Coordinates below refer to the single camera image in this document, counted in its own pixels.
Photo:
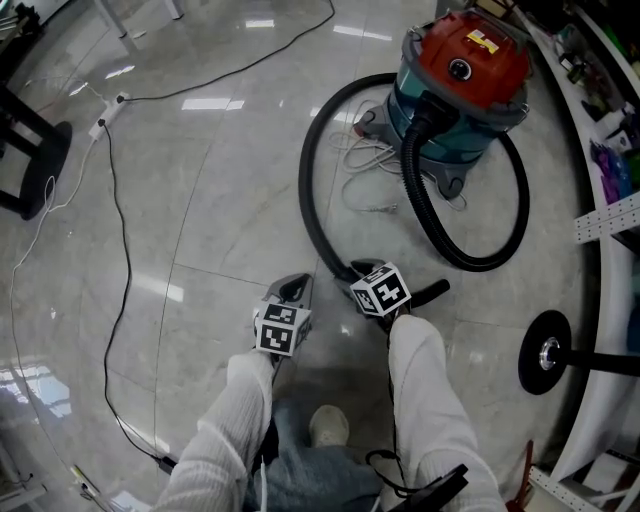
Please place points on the round wooden table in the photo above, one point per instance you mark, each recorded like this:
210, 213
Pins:
45, 170

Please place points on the white shelving unit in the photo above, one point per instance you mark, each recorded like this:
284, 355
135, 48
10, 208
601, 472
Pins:
607, 220

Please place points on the person's blue jeans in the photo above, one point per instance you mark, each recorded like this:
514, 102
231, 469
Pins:
310, 475

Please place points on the red and teal vacuum cleaner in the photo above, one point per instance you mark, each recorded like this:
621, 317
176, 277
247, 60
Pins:
470, 60

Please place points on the person's white shoe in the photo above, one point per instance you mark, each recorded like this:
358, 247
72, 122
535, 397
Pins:
327, 425

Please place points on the white power strip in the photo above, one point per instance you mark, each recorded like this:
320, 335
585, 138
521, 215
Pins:
112, 111

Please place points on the purple plastic item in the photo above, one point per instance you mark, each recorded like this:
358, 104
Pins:
612, 175

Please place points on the person's left forearm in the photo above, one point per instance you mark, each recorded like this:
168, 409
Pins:
230, 415

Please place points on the black floor stand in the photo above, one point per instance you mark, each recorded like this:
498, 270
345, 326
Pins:
535, 360

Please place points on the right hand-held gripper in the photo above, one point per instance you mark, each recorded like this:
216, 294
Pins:
385, 295

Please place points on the person's right forearm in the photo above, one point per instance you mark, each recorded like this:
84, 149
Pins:
425, 390

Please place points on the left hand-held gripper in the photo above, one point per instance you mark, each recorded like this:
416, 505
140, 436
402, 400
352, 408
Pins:
277, 337

